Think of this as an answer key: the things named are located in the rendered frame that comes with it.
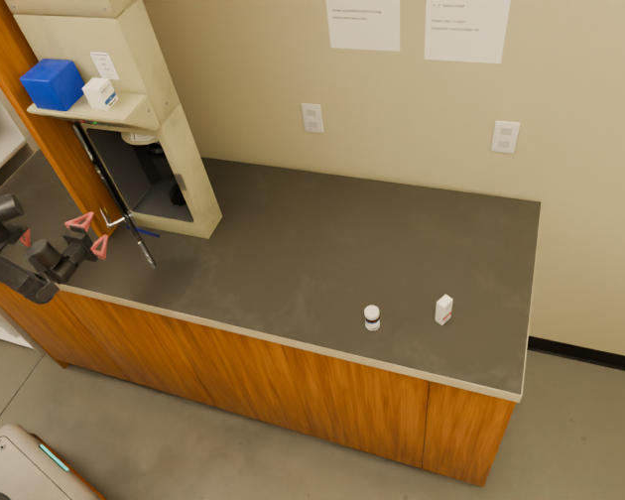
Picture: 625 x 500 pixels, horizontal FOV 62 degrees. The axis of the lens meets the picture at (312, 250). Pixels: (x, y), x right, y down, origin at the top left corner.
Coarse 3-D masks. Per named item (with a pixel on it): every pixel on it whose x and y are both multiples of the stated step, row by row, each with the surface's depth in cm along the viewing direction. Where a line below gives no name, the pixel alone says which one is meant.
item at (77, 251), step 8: (72, 240) 145; (80, 240) 143; (72, 248) 144; (80, 248) 145; (88, 248) 146; (64, 256) 142; (72, 256) 143; (80, 256) 144; (88, 256) 149; (80, 264) 145
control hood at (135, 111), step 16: (128, 96) 137; (144, 96) 136; (32, 112) 140; (48, 112) 138; (64, 112) 136; (80, 112) 135; (96, 112) 134; (112, 112) 133; (128, 112) 132; (144, 112) 136; (144, 128) 138
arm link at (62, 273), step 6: (60, 264) 140; (66, 264) 141; (72, 264) 142; (48, 270) 138; (54, 270) 139; (60, 270) 140; (66, 270) 141; (72, 270) 142; (54, 276) 140; (60, 276) 140; (66, 276) 141; (60, 282) 141; (66, 282) 142
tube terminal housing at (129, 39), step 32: (32, 32) 133; (64, 32) 130; (96, 32) 126; (128, 32) 126; (128, 64) 131; (160, 64) 139; (160, 96) 141; (96, 128) 154; (128, 128) 149; (160, 128) 145; (192, 160) 162; (192, 192) 165; (160, 224) 183; (192, 224) 176
